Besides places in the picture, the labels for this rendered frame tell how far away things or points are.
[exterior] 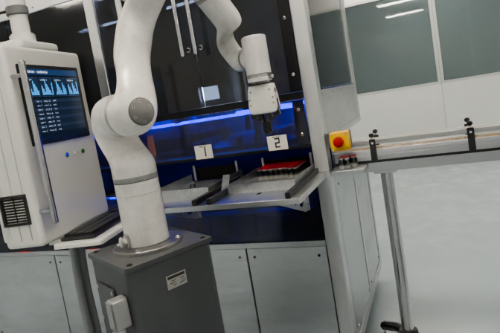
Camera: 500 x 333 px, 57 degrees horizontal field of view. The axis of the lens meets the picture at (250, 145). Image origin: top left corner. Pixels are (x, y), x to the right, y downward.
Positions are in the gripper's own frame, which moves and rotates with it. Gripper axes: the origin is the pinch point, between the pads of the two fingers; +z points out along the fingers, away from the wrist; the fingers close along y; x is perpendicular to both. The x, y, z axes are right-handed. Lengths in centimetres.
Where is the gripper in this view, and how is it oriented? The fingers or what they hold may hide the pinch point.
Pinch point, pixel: (268, 128)
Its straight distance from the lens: 157.4
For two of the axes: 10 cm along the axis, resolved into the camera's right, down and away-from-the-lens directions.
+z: 1.6, 9.8, 1.0
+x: -3.6, 1.5, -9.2
